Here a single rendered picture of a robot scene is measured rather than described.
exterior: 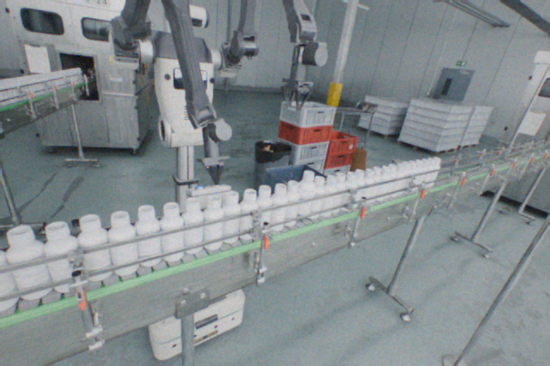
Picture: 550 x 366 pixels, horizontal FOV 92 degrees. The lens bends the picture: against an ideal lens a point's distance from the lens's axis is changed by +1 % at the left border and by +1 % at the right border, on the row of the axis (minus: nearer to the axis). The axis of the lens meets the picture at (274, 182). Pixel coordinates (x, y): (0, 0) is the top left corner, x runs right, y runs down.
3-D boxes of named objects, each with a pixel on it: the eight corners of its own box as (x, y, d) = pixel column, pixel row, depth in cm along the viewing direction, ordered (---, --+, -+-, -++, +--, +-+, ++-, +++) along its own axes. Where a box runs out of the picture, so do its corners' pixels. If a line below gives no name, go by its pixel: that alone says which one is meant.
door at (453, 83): (449, 134, 944) (473, 70, 858) (421, 126, 1017) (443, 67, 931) (449, 133, 949) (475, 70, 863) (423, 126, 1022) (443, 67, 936)
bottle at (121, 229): (112, 278, 66) (102, 222, 60) (115, 262, 72) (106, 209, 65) (138, 275, 69) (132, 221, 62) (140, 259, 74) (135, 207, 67)
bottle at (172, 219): (187, 251, 79) (186, 202, 73) (179, 265, 74) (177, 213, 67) (168, 247, 79) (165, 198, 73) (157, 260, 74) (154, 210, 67)
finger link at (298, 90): (297, 107, 102) (301, 82, 98) (309, 112, 97) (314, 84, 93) (283, 107, 98) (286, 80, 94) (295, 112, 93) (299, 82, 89)
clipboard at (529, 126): (534, 136, 367) (547, 112, 354) (514, 131, 384) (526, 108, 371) (535, 136, 369) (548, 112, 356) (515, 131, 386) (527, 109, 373)
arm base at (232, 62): (221, 43, 126) (224, 68, 125) (227, 33, 119) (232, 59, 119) (237, 45, 130) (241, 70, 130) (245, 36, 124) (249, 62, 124)
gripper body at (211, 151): (230, 161, 95) (229, 140, 94) (203, 164, 89) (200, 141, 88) (223, 161, 100) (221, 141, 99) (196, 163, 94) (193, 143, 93)
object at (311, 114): (302, 127, 311) (304, 108, 302) (278, 119, 338) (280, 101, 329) (333, 125, 350) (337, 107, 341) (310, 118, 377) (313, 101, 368)
